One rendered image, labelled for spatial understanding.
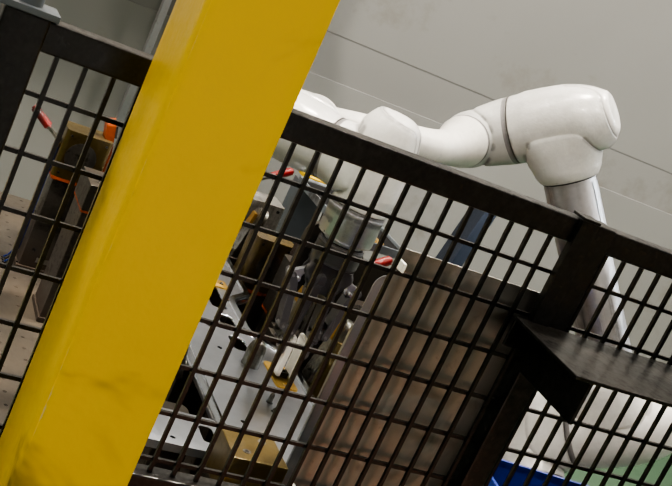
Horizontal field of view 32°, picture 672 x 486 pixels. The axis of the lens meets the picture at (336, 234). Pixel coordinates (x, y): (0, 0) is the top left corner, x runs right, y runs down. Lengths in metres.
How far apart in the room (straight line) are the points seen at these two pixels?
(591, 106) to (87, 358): 1.37
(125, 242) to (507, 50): 4.55
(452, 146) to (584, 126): 0.26
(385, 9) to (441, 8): 0.26
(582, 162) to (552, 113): 0.11
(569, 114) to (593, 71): 3.50
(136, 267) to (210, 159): 0.11
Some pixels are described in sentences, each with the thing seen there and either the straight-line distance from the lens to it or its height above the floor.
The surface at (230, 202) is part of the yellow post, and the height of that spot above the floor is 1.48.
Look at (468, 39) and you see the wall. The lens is 5.32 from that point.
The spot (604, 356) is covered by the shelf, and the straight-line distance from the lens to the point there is 1.25.
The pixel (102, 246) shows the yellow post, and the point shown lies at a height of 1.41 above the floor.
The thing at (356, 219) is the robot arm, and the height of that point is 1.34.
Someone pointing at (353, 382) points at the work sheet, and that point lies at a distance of 1.22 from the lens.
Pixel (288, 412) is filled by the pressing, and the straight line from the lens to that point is 1.86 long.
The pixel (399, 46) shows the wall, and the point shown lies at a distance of 5.20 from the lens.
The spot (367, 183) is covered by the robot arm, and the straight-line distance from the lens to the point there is 1.70.
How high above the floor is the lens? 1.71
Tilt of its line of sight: 14 degrees down
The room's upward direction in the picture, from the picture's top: 25 degrees clockwise
